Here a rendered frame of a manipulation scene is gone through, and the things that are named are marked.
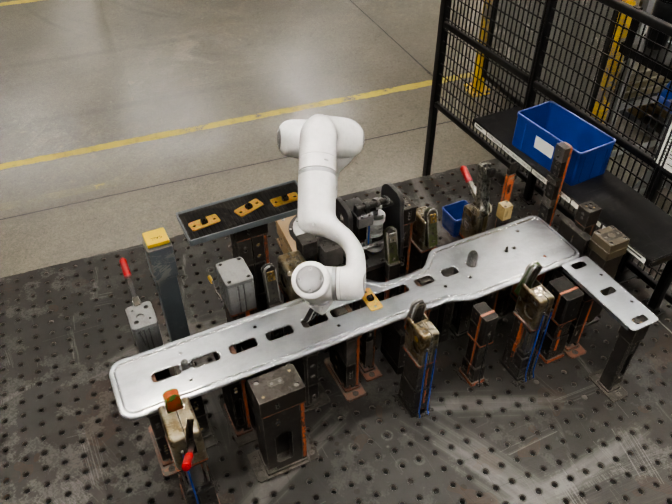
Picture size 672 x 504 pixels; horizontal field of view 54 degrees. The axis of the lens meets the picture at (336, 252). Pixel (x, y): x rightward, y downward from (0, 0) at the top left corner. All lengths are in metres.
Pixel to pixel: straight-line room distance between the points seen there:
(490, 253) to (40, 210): 2.80
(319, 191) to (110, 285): 1.14
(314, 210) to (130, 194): 2.66
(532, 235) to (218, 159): 2.55
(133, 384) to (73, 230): 2.25
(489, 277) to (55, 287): 1.48
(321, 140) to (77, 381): 1.10
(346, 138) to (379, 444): 0.85
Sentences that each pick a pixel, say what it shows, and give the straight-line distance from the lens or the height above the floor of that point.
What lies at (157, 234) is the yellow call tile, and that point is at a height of 1.16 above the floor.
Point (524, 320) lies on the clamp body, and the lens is 1.94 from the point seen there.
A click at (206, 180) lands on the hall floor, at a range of 4.05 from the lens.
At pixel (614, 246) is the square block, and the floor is 1.05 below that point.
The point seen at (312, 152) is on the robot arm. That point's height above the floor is 1.48.
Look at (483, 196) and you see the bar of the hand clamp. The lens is 2.06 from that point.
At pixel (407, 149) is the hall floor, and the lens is 4.28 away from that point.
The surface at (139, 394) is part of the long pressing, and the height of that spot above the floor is 1.00.
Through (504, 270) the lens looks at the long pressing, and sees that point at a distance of 1.98.
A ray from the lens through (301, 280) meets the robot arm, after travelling 1.41.
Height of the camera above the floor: 2.32
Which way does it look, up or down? 42 degrees down
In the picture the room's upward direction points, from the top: straight up
